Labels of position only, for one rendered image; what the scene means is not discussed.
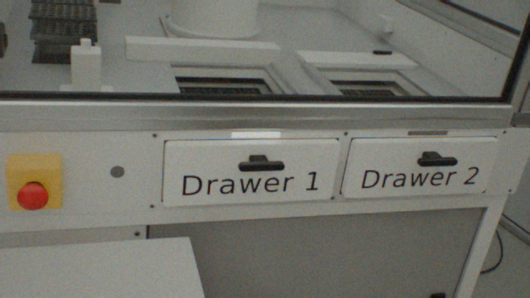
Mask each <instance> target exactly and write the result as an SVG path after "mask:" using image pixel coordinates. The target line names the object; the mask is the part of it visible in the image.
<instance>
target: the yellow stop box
mask: <svg viewBox="0 0 530 298"><path fill-rule="evenodd" d="M4 174H5V181H6V190H7V205H8V208H9V210H10V211H23V210H27V209H24V208H23V207H21V205H19V203H18V202H17V194H18V191H19V190H20V189H21V188H22V187H23V186H24V185H27V184H31V183H33V184H38V185H42V186H43V187H45V188H46V190H47V191H48V194H49V199H48V202H47V204H46V206H45V207H43V208H42V209H60V208H61V206H62V200H63V181H62V164H61V155H60V153H31V154H10V155H8V157H7V162H6V165H5V169H4ZM38 210H41V209H38Z"/></svg>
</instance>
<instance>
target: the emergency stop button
mask: <svg viewBox="0 0 530 298"><path fill-rule="evenodd" d="M48 199H49V194H48V191H47V190H46V188H45V187H43V186H42V185H38V184H33V183H31V184H27V185H24V186H23V187H22V188H21V189H20V190H19V191H18V194H17V202H18V203H19V205H20V206H21V207H23V208H24V209H27V210H38V209H42V208H43V207H45V206H46V204H47V202H48Z"/></svg>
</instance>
